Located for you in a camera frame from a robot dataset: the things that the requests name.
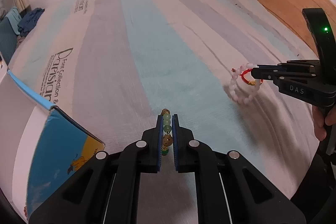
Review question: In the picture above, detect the red cord bracelet gold charm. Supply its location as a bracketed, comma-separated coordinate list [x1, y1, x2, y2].
[231, 68, 257, 86]

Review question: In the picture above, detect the blue clothes pile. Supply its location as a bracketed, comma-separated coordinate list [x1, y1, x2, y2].
[18, 8, 45, 37]

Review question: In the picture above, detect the striped bed sheet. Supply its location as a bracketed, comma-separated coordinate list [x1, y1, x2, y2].
[9, 0, 318, 197]

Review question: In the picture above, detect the right hand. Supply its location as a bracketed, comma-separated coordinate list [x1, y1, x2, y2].
[312, 106, 336, 141]

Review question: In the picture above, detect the teal suitcase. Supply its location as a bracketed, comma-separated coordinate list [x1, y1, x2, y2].
[1, 7, 22, 64]

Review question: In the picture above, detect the pink white bead bracelet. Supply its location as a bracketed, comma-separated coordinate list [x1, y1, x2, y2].
[229, 62, 264, 103]

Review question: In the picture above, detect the brown wooden green bead bracelet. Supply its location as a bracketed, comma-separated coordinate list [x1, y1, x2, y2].
[160, 108, 174, 156]

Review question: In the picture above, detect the blue yellow shoe box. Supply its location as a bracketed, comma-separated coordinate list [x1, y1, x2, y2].
[1, 61, 105, 222]

